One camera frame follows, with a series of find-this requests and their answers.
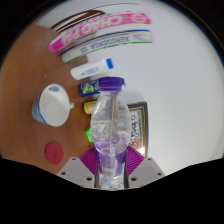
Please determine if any framed group photo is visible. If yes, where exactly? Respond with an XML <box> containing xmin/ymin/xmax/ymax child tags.
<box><xmin>127</xmin><ymin>101</ymin><xmax>149</xmax><ymax>158</ymax></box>

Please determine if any white blue-capped lotion bottle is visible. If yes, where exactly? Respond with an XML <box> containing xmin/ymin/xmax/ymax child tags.
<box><xmin>70</xmin><ymin>58</ymin><xmax>115</xmax><ymax>81</ymax></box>

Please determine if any dark blue pump bottle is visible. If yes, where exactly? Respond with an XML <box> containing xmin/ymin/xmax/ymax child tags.
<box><xmin>78</xmin><ymin>79</ymin><xmax>101</xmax><ymax>98</ymax></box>

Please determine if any small green packet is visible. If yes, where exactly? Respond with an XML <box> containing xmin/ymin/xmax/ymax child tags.
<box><xmin>84</xmin><ymin>128</ymin><xmax>94</xmax><ymax>144</ymax></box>

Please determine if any flat round red coaster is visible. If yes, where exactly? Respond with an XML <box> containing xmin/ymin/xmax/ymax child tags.
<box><xmin>44</xmin><ymin>141</ymin><xmax>65</xmax><ymax>166</ymax></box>

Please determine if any blue painted white mug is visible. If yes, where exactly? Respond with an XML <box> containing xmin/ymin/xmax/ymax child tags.
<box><xmin>31</xmin><ymin>83</ymin><xmax>75</xmax><ymax>128</ymax></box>

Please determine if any clear purple-capped water bottle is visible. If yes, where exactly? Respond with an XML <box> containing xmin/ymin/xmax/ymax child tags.
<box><xmin>89</xmin><ymin>76</ymin><xmax>130</xmax><ymax>189</ymax></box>

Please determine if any amber black-capped bottle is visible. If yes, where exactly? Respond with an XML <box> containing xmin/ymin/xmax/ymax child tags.
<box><xmin>83</xmin><ymin>100</ymin><xmax>98</xmax><ymax>115</ymax></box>

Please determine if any pink shuttlecock tube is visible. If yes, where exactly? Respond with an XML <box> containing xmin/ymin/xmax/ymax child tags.
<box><xmin>48</xmin><ymin>12</ymin><xmax>152</xmax><ymax>54</ymax></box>

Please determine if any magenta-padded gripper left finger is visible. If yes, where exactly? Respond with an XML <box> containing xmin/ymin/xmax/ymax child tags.
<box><xmin>56</xmin><ymin>145</ymin><xmax>100</xmax><ymax>188</ymax></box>

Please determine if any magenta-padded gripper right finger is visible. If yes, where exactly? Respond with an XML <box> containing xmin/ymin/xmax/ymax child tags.
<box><xmin>125</xmin><ymin>145</ymin><xmax>166</xmax><ymax>189</ymax></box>

